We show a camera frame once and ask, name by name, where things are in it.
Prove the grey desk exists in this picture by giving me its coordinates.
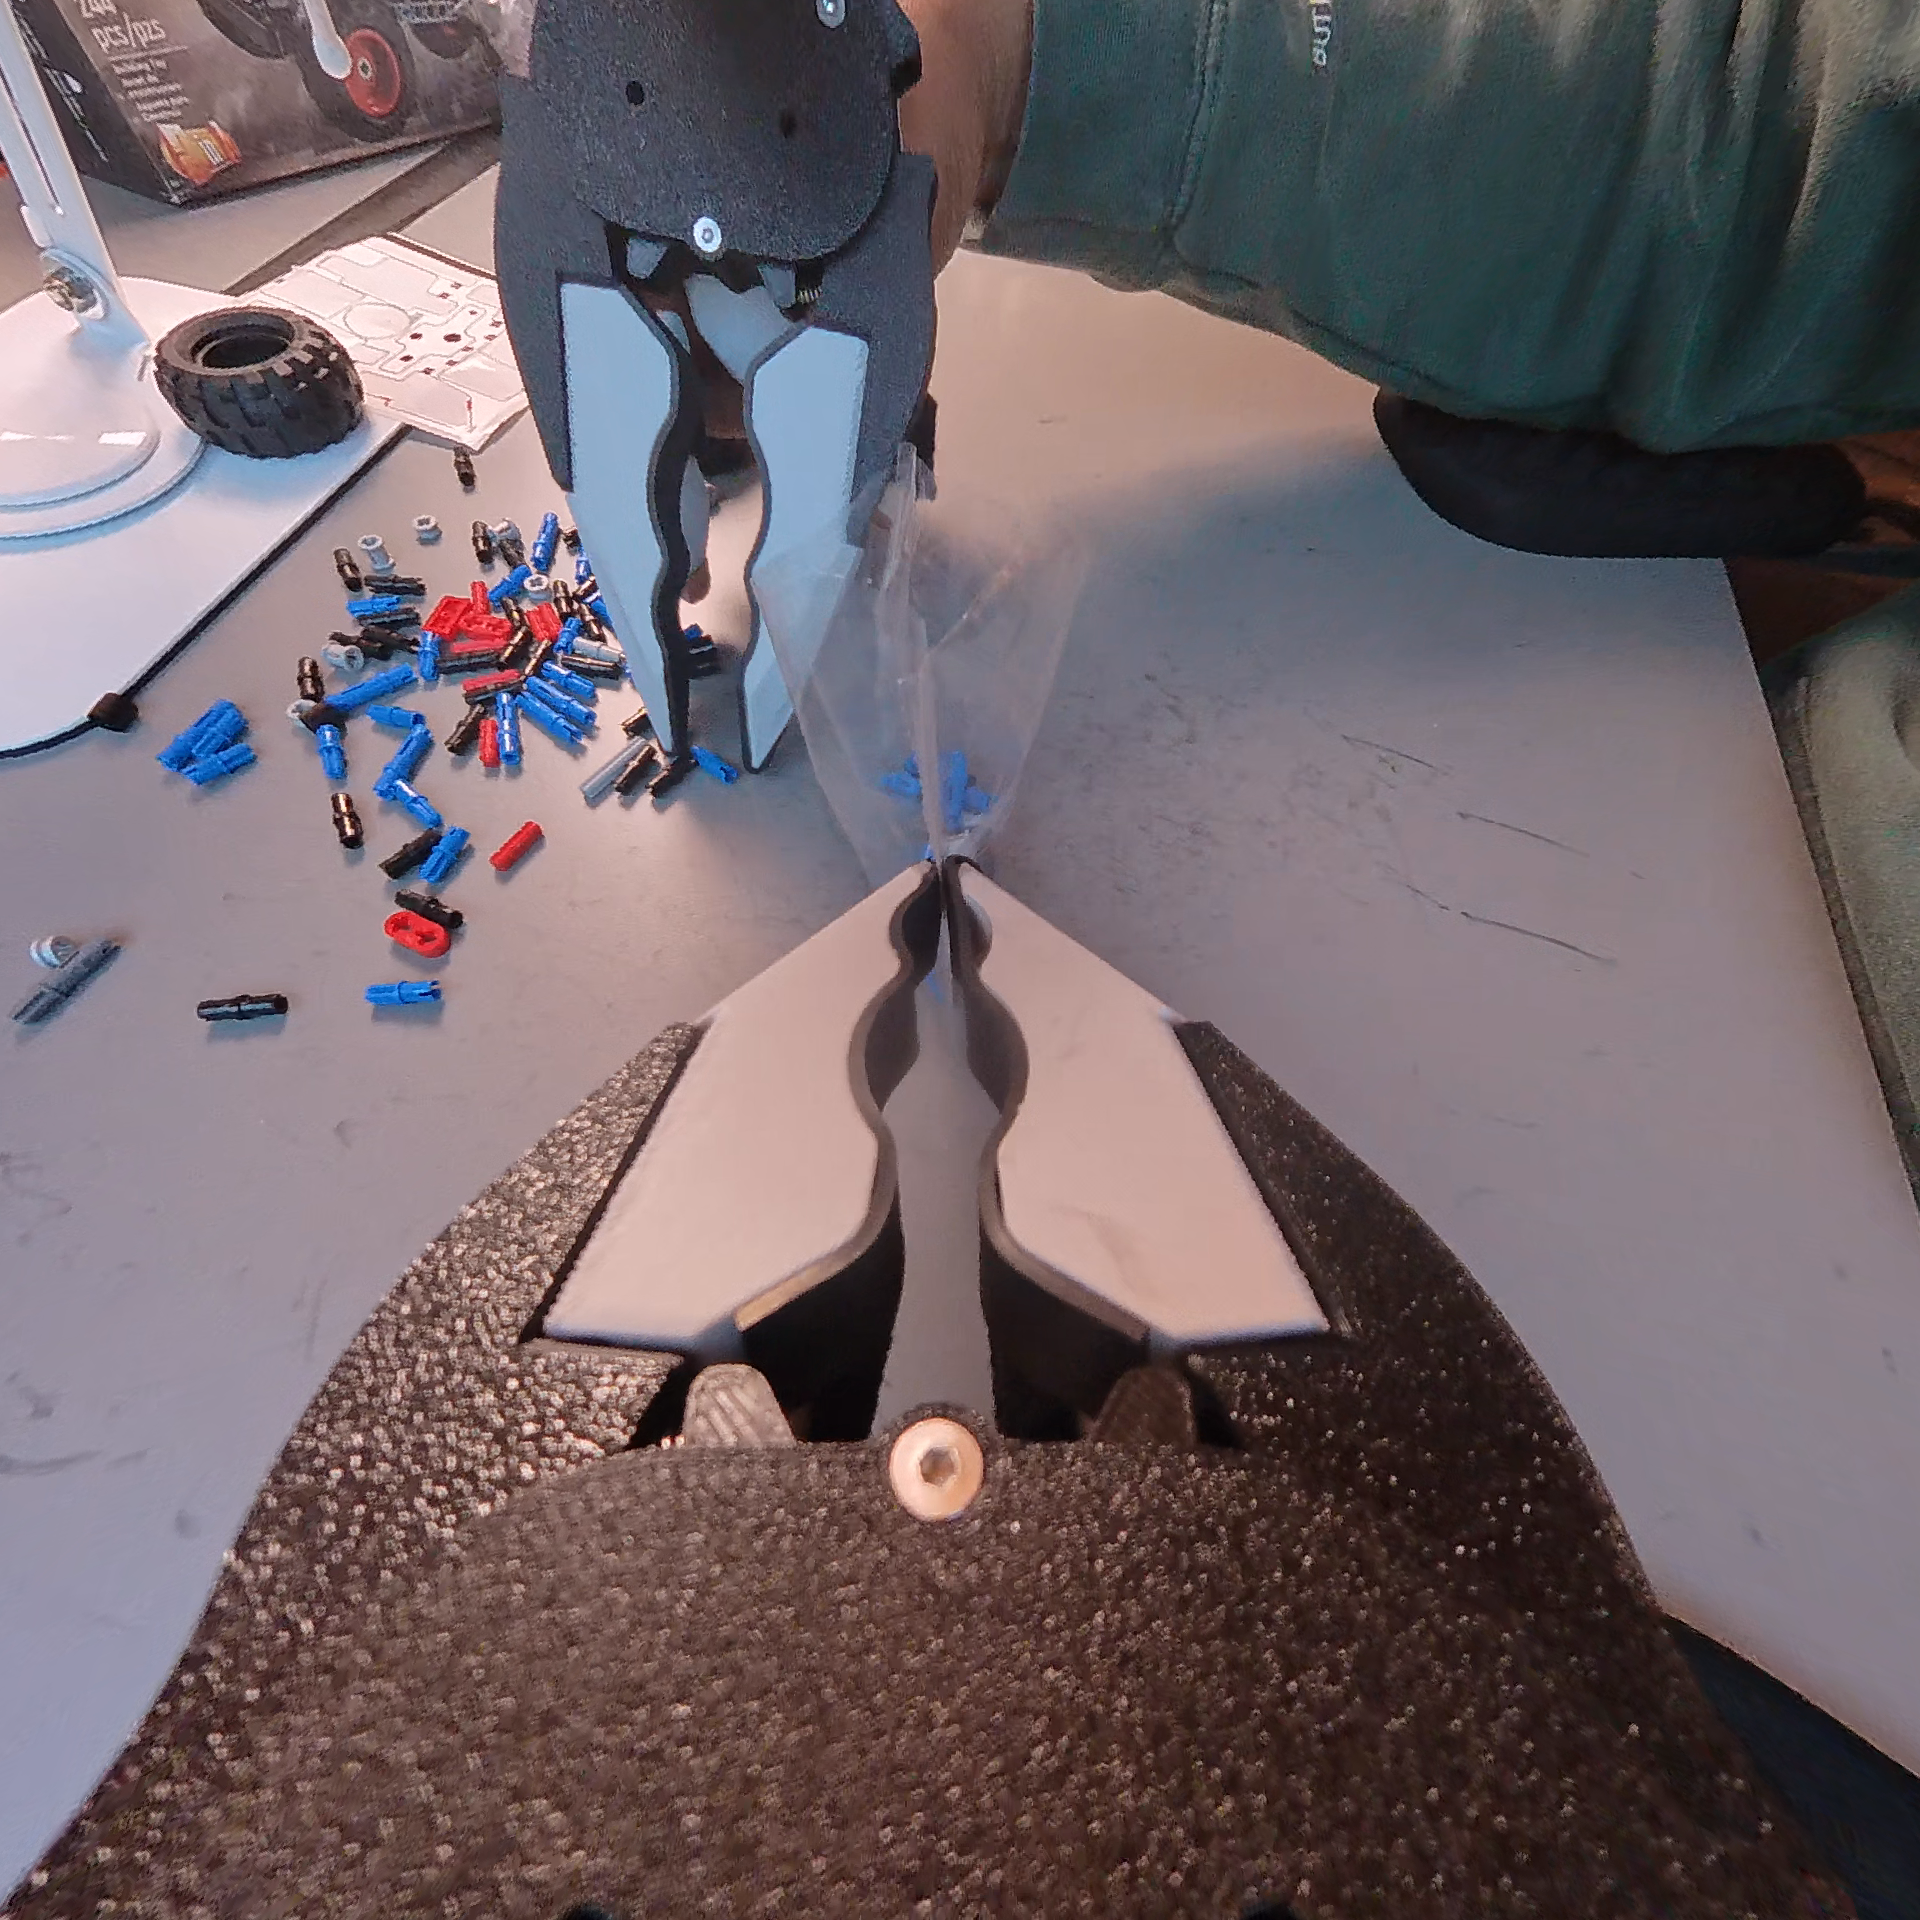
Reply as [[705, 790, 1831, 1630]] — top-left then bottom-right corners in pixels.
[[0, 121, 1920, 1773]]

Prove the small cluster of toy pins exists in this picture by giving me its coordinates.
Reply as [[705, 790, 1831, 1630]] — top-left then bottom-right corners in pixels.
[[877, 752, 998, 842]]

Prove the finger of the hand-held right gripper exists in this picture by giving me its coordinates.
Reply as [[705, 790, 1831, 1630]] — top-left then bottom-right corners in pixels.
[[557, 289, 723, 759], [732, 309, 885, 777]]

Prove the white desk lamp stand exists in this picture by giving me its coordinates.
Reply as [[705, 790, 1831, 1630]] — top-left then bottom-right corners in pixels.
[[0, 0, 412, 759]]

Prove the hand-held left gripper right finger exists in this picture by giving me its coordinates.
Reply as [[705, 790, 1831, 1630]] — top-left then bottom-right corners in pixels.
[[952, 864, 1331, 1347]]

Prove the white sticker sheet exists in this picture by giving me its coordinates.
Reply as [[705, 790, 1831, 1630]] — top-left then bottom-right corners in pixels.
[[247, 235, 550, 457]]

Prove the toy truck set box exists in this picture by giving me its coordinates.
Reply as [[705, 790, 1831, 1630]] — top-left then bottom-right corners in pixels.
[[55, 0, 535, 204]]

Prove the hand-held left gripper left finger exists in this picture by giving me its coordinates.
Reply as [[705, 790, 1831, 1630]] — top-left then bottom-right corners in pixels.
[[550, 864, 958, 1354]]

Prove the clear plastic bag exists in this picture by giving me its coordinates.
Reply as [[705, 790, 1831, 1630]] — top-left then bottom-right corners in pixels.
[[733, 444, 1107, 903]]

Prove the black padded armrest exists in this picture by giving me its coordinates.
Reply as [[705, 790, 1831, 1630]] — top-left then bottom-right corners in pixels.
[[1376, 384, 1869, 561]]

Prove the person's right hand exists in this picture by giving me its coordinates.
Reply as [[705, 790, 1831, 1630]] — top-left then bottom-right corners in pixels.
[[896, 0, 1043, 294]]

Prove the person's right forearm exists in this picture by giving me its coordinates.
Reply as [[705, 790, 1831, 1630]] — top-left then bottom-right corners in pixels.
[[987, 0, 1920, 452]]

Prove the grey toy connector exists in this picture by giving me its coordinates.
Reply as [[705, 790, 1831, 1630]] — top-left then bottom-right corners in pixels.
[[9, 934, 121, 1030]]

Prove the large pile of toy pins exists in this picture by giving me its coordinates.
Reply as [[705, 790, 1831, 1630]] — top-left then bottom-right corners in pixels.
[[157, 511, 745, 903]]

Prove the black toy tyre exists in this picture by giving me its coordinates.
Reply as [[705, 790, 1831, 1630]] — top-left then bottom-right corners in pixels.
[[157, 308, 373, 462]]

